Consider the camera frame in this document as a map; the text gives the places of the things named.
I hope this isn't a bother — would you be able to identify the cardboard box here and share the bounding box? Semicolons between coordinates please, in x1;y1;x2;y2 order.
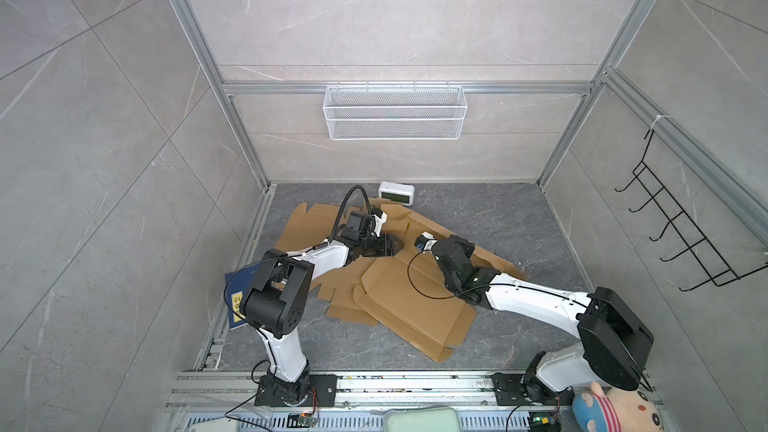
352;206;528;364

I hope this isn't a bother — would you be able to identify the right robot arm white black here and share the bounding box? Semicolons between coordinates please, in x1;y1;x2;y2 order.
415;232;654;403

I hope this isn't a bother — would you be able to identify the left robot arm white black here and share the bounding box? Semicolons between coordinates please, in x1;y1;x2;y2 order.
238;207;403;405

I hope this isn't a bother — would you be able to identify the pale green box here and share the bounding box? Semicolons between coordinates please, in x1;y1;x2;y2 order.
383;407;462;432

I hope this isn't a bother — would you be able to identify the lower flat cardboard sheet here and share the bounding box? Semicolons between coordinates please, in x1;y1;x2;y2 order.
275;203;379;326

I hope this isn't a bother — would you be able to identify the white digital clock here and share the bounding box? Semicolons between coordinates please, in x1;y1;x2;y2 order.
378;181;415;206

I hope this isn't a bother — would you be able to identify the blue book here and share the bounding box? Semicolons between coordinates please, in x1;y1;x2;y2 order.
223;261;273;329

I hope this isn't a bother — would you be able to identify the pink plush pig toy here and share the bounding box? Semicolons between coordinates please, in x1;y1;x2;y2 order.
571;382;664;432

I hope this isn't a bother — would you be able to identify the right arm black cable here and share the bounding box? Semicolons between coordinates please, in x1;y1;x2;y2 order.
406;248;481;301

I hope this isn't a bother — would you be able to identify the white wire mesh basket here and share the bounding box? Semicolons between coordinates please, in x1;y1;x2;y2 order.
323;85;468;141

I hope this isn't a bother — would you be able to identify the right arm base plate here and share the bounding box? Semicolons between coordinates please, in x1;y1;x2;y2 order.
490;372;574;406

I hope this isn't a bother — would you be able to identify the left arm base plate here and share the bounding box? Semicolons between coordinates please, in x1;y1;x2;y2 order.
254;374;338;407

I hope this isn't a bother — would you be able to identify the aluminium rail base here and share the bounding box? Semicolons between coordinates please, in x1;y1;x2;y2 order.
160;370;579;431

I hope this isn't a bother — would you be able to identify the black wire hook rack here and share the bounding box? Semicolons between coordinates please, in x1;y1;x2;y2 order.
614;130;767;292

